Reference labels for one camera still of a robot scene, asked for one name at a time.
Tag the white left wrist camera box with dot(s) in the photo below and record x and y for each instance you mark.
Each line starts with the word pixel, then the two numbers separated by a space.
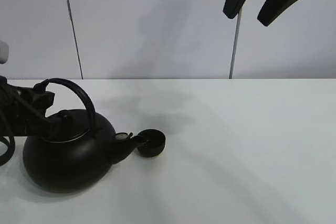
pixel 4 52

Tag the small black teacup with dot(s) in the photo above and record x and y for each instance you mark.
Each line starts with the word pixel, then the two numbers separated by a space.
pixel 155 143

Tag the black round tea kettle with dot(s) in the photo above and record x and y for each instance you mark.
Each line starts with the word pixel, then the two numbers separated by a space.
pixel 81 152

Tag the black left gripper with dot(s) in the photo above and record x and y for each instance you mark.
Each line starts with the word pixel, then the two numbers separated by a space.
pixel 36 101

